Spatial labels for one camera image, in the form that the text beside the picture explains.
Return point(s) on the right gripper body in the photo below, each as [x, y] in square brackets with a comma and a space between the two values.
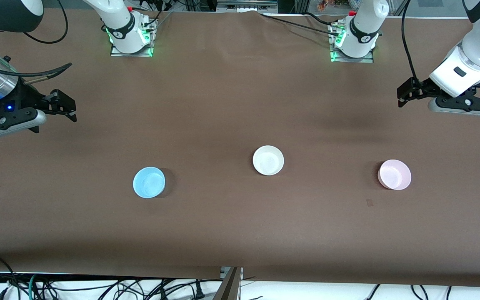
[26, 99]

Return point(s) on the pink bowl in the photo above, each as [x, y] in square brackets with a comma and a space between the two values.
[394, 174]

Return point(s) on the blue bowl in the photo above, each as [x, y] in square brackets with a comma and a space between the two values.
[148, 182]

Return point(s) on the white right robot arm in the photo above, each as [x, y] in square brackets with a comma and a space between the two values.
[119, 21]

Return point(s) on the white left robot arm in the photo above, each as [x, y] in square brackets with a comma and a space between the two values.
[363, 25]

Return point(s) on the white bowl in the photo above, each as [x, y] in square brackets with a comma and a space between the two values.
[268, 160]

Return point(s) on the orange object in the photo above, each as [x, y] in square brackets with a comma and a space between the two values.
[327, 5]

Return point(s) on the brown table cover sheet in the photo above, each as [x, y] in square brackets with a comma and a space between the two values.
[240, 104]

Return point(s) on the grey power strip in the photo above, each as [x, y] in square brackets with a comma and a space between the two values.
[246, 6]

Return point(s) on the black plug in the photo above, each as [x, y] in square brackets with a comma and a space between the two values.
[199, 291]

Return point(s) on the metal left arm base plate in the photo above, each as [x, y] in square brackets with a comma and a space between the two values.
[352, 60]

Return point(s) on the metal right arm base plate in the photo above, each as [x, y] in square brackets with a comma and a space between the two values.
[140, 53]

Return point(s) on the aluminium frame post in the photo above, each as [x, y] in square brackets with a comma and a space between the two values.
[301, 5]

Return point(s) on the grey metal post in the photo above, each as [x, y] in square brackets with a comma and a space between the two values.
[229, 287]

